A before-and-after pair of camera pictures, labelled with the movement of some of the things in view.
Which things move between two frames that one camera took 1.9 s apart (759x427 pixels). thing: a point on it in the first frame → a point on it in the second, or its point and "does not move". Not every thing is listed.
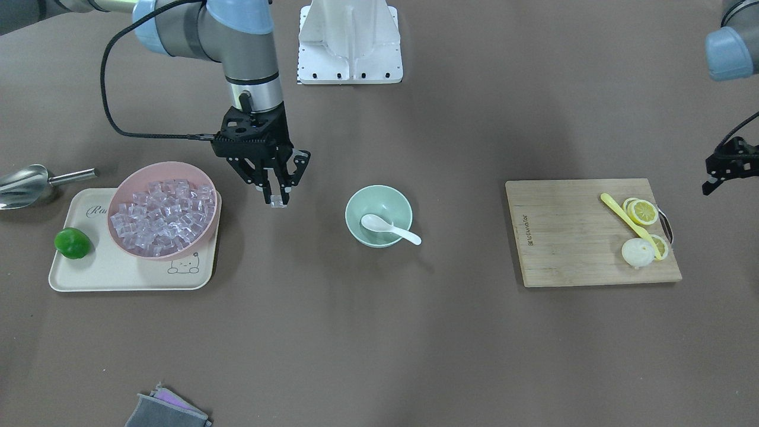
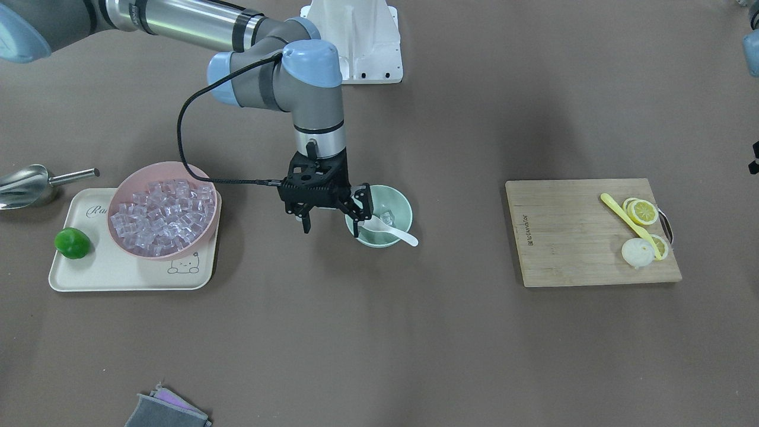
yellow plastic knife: [644, 235] does not move
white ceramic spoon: [378, 223] does not move
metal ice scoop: [22, 185] does not move
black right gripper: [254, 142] → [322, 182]
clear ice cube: [276, 201] → [387, 217]
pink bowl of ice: [162, 210] does not move
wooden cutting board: [566, 235] does not move
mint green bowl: [380, 200] does not move
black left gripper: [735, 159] → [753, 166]
